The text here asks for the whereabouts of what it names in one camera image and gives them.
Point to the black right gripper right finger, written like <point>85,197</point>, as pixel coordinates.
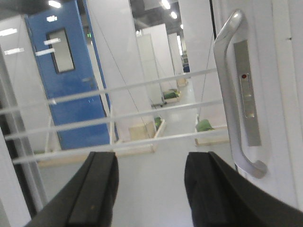
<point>220,197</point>

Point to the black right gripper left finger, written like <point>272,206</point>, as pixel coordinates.
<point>87,200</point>

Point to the white sliding glass door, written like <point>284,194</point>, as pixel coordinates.
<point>153,60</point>

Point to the silver door handle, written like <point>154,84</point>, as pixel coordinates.
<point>257,169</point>

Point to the blue door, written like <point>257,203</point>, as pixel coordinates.
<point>68,70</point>

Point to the silver door lock plate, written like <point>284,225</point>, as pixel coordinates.
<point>248,106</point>

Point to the light wooden box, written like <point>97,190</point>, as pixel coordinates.
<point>142,131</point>

